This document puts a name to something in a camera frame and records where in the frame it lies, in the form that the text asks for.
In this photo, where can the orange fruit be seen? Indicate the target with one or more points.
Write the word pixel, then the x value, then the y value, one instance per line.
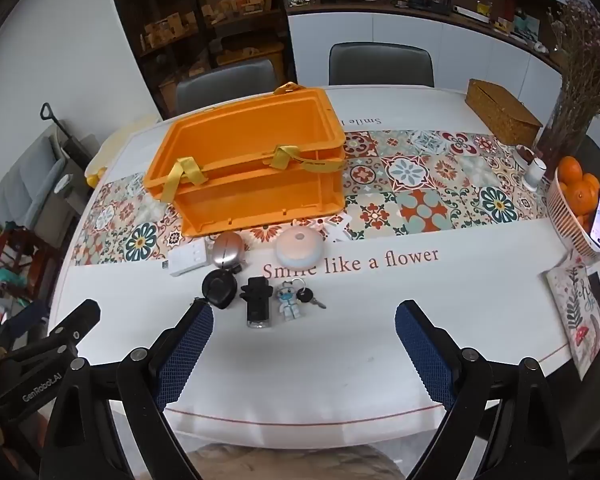
pixel 592 183
pixel 579 199
pixel 570 169

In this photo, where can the dark wooden shelf cabinet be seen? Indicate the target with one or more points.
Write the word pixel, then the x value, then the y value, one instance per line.
pixel 190 25

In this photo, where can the patterned floral table runner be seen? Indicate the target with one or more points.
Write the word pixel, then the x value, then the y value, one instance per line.
pixel 430 200

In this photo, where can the white cross-shaped piece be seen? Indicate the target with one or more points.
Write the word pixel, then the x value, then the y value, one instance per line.
pixel 337 230

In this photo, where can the metallic oval case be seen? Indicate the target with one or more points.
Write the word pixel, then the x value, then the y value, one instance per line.
pixel 226 252

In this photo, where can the dried flower bouquet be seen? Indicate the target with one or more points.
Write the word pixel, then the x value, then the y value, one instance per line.
pixel 587 50

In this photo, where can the orange plastic basket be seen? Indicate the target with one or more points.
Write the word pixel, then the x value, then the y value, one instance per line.
pixel 260 125

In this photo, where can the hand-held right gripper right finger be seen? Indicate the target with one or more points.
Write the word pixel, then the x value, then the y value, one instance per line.
pixel 425 355

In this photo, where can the white USB hub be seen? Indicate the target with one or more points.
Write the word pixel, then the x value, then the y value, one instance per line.
pixel 190 257

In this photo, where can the white basket of oranges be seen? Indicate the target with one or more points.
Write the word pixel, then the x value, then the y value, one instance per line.
pixel 567 225

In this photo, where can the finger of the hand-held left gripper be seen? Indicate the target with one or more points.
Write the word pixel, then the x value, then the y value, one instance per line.
pixel 77 322

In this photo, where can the white sideboard cabinet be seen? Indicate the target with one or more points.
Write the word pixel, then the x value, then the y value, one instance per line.
pixel 405 30

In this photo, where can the teal cloth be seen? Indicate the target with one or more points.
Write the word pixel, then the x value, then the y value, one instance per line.
pixel 2 276

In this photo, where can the black phone holder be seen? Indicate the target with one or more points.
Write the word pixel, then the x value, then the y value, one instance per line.
pixel 257 305

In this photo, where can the black-headed key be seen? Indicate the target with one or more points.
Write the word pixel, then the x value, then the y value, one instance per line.
pixel 309 297

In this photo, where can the pink round device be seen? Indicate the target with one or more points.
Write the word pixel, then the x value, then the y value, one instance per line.
pixel 300 252

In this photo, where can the black round gadget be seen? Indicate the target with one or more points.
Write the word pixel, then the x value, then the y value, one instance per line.
pixel 219 290

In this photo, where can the grey sofa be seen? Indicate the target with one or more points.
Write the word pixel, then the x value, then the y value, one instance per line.
pixel 30 180

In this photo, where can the white cup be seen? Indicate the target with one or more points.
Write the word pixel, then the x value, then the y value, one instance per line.
pixel 536 175

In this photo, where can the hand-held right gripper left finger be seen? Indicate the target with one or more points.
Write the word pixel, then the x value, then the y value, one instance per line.
pixel 185 355

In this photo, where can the grey dining chair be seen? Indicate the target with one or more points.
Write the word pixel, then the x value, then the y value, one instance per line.
pixel 380 65
pixel 225 85

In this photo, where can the woven wicker box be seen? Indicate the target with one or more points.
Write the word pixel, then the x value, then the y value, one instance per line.
pixel 502 110

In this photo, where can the red wooden chair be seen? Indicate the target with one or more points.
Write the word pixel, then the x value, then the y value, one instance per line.
pixel 25 255

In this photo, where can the glass vase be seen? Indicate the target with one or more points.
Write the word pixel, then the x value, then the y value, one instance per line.
pixel 560 135

